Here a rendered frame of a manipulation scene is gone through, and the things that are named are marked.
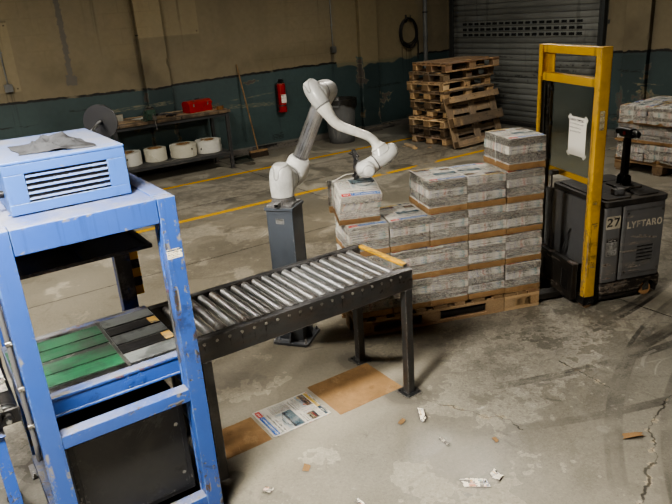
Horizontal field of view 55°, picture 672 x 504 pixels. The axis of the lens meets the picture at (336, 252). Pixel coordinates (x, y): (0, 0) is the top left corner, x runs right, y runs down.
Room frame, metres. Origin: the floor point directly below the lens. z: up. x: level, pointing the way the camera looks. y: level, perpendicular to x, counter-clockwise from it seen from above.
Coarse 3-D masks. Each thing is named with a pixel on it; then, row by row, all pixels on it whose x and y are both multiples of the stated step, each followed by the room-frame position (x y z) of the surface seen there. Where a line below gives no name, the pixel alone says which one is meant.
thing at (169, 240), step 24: (168, 192) 2.50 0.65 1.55; (168, 216) 2.42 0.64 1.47; (168, 240) 2.42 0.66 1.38; (168, 264) 2.41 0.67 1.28; (168, 288) 2.45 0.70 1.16; (192, 312) 2.44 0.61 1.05; (192, 336) 2.43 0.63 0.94; (192, 360) 2.42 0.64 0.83; (192, 384) 2.42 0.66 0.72; (192, 408) 2.41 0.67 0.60; (192, 432) 2.46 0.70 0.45; (216, 480) 2.44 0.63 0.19
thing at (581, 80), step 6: (546, 72) 4.91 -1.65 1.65; (552, 72) 4.87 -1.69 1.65; (546, 78) 4.90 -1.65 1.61; (552, 78) 4.82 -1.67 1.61; (558, 78) 4.74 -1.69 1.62; (564, 78) 4.67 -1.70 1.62; (570, 78) 4.60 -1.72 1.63; (576, 78) 4.53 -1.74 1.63; (582, 78) 4.47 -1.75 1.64; (588, 78) 4.40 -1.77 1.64; (594, 78) 4.34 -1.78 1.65; (576, 84) 4.53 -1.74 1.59; (582, 84) 4.46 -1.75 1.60; (588, 84) 4.40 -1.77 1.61; (594, 84) 4.33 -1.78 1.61
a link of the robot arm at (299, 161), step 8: (320, 80) 4.18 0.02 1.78; (328, 80) 4.21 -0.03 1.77; (336, 88) 4.23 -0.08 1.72; (312, 112) 4.21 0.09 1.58; (312, 120) 4.21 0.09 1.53; (320, 120) 4.23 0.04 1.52; (304, 128) 4.25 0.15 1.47; (312, 128) 4.22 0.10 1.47; (304, 136) 4.24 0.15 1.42; (312, 136) 4.24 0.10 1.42; (304, 144) 4.24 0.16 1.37; (312, 144) 4.27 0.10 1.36; (296, 152) 4.27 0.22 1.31; (304, 152) 4.25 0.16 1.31; (288, 160) 4.28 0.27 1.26; (296, 160) 4.25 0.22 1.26; (304, 160) 4.27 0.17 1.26; (296, 168) 4.24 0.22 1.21; (304, 168) 4.26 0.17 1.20; (304, 176) 4.29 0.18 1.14
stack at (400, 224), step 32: (352, 224) 4.13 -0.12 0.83; (384, 224) 4.12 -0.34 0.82; (416, 224) 4.17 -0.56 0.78; (448, 224) 4.23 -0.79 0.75; (480, 224) 4.28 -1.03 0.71; (416, 256) 4.17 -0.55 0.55; (448, 256) 4.22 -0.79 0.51; (480, 256) 4.28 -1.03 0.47; (416, 288) 4.18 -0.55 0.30; (448, 288) 4.22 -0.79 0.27; (480, 288) 4.28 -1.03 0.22; (352, 320) 4.11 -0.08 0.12; (384, 320) 4.11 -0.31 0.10; (448, 320) 4.22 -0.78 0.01
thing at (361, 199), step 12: (372, 180) 4.24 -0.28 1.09; (336, 192) 4.16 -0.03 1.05; (348, 192) 4.09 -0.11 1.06; (360, 192) 4.09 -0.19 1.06; (372, 192) 4.10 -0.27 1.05; (336, 204) 4.15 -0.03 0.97; (348, 204) 4.07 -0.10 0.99; (360, 204) 4.09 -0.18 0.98; (372, 204) 4.11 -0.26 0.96; (348, 216) 4.11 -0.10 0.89; (360, 216) 4.12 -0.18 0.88; (372, 216) 4.14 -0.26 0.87
